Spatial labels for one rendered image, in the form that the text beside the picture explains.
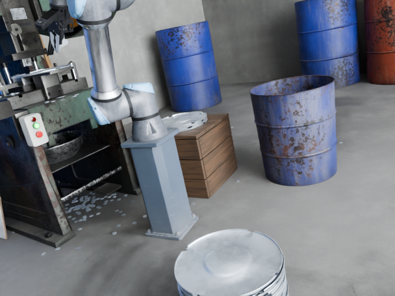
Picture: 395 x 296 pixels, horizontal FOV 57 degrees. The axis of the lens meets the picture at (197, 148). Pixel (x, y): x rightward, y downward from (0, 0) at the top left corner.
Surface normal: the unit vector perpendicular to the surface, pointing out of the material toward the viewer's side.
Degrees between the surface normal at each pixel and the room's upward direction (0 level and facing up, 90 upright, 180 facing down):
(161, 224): 90
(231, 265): 0
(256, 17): 90
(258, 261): 0
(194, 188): 90
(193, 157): 90
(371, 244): 0
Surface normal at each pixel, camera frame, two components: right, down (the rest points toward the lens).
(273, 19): -0.58, 0.37
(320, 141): 0.29, 0.29
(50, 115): 0.79, 0.04
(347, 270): -0.19, -0.93
